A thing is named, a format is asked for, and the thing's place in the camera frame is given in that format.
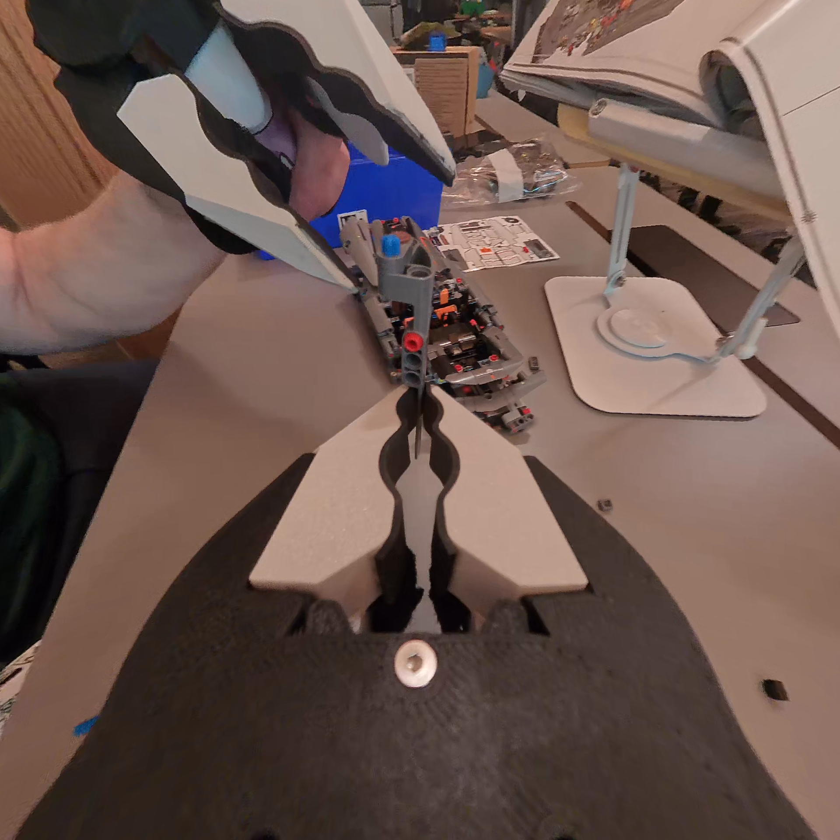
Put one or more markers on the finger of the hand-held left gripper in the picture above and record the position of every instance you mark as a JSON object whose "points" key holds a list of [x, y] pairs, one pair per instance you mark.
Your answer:
{"points": [[341, 39], [216, 190]]}

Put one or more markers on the cardboard box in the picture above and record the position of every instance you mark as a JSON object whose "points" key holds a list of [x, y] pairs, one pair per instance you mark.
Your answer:
{"points": [[446, 92]]}

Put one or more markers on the clear bag of lego parts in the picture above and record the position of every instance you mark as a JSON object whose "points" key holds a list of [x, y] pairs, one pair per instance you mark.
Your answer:
{"points": [[512, 170]]}

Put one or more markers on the white sticker sheet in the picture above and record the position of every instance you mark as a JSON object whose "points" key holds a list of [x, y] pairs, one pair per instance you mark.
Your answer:
{"points": [[492, 246]]}

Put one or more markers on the person's green shirt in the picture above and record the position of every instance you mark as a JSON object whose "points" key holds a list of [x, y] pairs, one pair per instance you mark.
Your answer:
{"points": [[26, 492]]}

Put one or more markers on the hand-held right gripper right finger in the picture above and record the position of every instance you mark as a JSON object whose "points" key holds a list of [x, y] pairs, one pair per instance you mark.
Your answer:
{"points": [[518, 525]]}

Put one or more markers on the person's left forearm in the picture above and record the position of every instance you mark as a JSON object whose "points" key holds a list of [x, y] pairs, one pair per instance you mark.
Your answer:
{"points": [[85, 282]]}

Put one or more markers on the lego car model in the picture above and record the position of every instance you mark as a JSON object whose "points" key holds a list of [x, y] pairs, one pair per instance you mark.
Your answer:
{"points": [[472, 341]]}

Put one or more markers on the grey lego blade assembly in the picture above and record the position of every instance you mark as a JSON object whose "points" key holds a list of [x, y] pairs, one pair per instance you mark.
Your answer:
{"points": [[407, 282]]}

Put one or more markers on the person's left hand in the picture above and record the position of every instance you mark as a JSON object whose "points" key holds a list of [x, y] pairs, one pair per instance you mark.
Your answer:
{"points": [[315, 177]]}

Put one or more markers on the nested blue storage bins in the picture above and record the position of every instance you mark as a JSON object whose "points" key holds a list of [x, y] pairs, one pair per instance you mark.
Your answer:
{"points": [[394, 197]]}

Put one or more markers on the black rounded lego piece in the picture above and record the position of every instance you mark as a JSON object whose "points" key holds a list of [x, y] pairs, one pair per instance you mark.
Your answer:
{"points": [[774, 690]]}

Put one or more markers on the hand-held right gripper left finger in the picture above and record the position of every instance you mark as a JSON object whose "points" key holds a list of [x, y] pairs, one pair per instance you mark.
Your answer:
{"points": [[328, 518]]}

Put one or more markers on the dark table hatch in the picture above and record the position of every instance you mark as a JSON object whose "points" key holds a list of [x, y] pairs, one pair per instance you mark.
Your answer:
{"points": [[676, 253]]}

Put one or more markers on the instruction booklet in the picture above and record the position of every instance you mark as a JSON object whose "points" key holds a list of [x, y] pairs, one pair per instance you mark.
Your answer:
{"points": [[787, 98]]}

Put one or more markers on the wooden pillar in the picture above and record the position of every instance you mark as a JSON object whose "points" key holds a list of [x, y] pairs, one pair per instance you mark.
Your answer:
{"points": [[39, 98]]}

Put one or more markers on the white book stand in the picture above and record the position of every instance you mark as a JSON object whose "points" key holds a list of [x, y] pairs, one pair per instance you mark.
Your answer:
{"points": [[656, 367]]}

